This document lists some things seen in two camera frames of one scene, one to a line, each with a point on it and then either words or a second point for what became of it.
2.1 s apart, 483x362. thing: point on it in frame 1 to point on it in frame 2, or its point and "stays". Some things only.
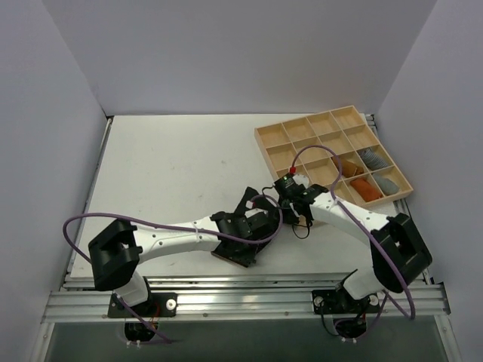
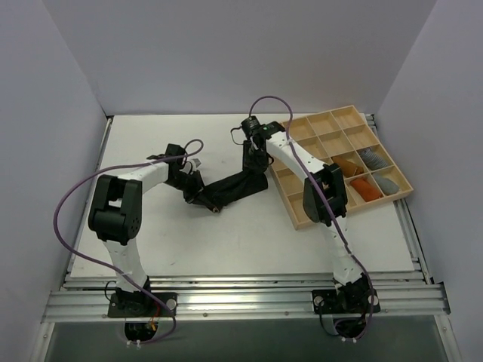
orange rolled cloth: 367,191 stays
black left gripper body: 258,213 to 195,190
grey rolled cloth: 388,186 stays
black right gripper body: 288,204 to 255,164
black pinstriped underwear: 238,253 to 212,196
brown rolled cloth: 348,168 stays
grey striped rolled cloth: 372,159 stays
